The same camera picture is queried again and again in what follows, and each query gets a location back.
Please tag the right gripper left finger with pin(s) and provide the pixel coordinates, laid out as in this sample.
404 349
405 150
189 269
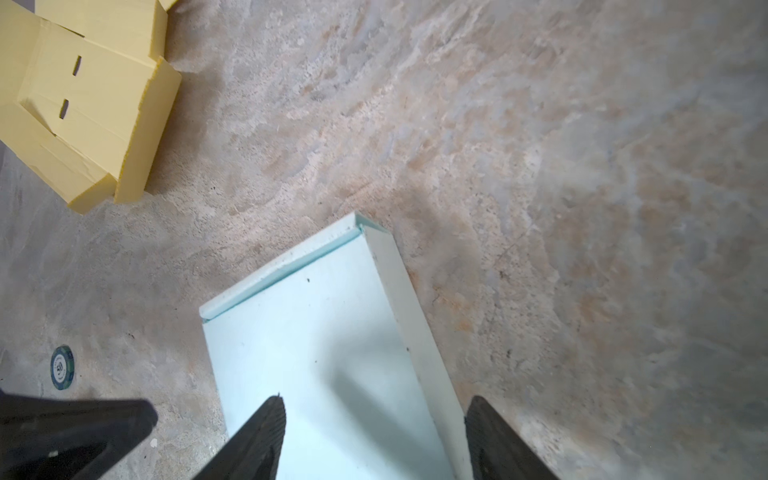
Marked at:
254 451

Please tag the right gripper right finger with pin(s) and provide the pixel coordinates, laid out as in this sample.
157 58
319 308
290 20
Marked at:
496 451

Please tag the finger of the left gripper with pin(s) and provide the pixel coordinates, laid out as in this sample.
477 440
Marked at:
69 439

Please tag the light blue paper box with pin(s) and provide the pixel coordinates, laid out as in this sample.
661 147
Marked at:
334 327

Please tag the yellow paper box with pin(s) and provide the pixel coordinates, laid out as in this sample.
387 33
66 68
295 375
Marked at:
86 92

